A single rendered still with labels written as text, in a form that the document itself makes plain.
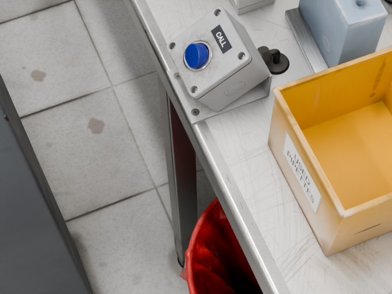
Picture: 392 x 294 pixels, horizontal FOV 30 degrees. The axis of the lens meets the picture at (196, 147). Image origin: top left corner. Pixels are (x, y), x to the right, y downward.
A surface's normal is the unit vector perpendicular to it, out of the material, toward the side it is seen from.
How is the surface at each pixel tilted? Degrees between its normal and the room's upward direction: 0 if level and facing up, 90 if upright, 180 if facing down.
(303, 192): 90
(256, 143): 0
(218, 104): 90
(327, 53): 90
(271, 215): 0
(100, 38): 0
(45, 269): 90
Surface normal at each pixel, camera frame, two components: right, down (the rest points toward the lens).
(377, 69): 0.37, 0.81
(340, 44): -0.95, 0.27
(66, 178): -0.01, -0.48
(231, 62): -0.47, -0.24
